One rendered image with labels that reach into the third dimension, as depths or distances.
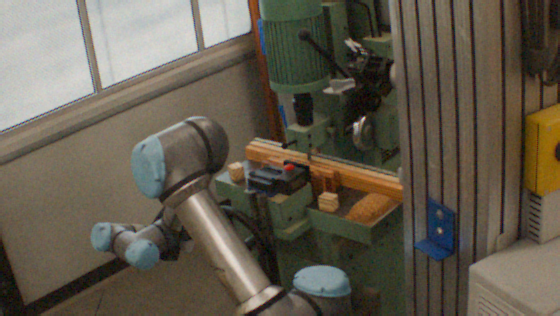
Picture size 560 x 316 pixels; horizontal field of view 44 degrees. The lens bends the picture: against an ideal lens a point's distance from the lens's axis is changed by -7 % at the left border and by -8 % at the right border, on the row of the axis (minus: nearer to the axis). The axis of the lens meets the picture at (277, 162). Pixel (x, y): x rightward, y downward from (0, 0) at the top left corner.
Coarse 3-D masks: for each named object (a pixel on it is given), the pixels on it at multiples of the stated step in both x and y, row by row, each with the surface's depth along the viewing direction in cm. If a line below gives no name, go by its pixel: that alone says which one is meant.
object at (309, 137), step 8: (320, 120) 223; (328, 120) 225; (288, 128) 221; (296, 128) 220; (304, 128) 219; (312, 128) 220; (320, 128) 222; (288, 136) 222; (296, 136) 220; (304, 136) 218; (312, 136) 220; (320, 136) 223; (328, 136) 226; (296, 144) 221; (304, 144) 219; (312, 144) 221; (320, 144) 224; (304, 152) 220
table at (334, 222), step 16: (224, 176) 236; (224, 192) 235; (240, 192) 229; (336, 192) 217; (352, 192) 216; (304, 208) 212; (336, 208) 209; (400, 208) 207; (304, 224) 210; (320, 224) 210; (336, 224) 206; (352, 224) 202; (384, 224) 203; (288, 240) 207; (368, 240) 200
